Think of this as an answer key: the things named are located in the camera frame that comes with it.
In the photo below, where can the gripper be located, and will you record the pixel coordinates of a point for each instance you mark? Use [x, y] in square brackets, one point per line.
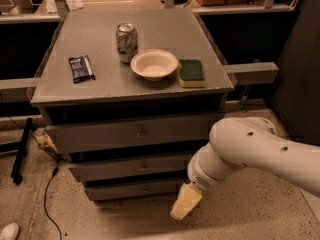
[199, 174]

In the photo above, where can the grey drawer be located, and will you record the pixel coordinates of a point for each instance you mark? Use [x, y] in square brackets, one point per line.
[129, 167]
[145, 188]
[73, 138]

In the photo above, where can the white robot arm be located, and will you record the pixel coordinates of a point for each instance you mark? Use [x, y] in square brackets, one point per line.
[235, 143]

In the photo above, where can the grey bottom drawer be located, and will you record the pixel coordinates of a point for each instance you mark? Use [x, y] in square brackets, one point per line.
[145, 188]

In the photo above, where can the grey drawer cabinet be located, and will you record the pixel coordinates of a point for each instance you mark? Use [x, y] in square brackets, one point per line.
[117, 93]

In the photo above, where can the grey top drawer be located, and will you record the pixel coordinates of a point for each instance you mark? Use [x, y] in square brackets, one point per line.
[73, 138]

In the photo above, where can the green yellow sponge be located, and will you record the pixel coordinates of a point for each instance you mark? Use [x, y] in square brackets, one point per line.
[190, 74]

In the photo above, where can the white floor board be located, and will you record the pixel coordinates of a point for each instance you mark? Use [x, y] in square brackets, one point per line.
[313, 202]

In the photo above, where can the white paper bowl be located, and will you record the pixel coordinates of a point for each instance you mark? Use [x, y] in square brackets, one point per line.
[154, 64]

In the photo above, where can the white power strip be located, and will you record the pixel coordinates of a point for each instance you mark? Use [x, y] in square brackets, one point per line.
[46, 142]

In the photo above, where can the dark blue snack packet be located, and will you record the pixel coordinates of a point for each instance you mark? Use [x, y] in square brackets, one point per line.
[81, 69]

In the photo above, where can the green silver soda can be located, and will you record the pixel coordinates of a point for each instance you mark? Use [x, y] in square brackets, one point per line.
[126, 41]

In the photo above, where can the black bar on floor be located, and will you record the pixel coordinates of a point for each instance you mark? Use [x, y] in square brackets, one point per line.
[15, 174]

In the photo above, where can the white shoe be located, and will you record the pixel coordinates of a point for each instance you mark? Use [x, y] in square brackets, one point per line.
[10, 232]

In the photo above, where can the white cloth on counter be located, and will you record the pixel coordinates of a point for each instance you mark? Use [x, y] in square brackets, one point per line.
[74, 4]

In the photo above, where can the grey right rail beam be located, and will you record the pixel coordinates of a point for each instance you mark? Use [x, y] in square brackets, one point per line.
[252, 73]

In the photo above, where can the grey rail beam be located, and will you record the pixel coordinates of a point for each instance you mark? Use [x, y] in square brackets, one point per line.
[17, 90]
[252, 73]

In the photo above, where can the grey left rail beam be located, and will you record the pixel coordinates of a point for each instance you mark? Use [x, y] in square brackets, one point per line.
[17, 90]

